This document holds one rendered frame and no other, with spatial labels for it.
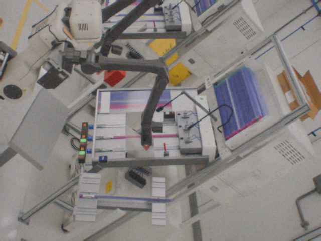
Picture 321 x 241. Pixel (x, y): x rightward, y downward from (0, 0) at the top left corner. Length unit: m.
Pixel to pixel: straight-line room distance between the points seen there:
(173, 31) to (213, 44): 0.37
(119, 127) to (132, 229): 0.78
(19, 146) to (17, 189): 0.75
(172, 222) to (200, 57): 1.53
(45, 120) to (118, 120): 0.48
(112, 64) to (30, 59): 0.49
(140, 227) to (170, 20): 1.75
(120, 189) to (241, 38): 1.77
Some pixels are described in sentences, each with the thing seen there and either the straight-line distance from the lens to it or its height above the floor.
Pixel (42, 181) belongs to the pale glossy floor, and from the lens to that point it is 3.50.
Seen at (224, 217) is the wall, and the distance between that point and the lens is 4.57.
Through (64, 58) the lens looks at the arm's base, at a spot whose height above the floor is 1.20.
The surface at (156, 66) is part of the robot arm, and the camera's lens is 2.27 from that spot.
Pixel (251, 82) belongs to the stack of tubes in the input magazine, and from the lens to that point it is 2.93.
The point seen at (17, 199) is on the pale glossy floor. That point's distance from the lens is 3.27.
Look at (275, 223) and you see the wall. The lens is 4.21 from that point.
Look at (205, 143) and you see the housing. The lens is 2.75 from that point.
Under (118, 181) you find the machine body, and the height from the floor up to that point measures 0.61.
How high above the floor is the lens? 2.31
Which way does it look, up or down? 25 degrees down
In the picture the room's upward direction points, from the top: 55 degrees clockwise
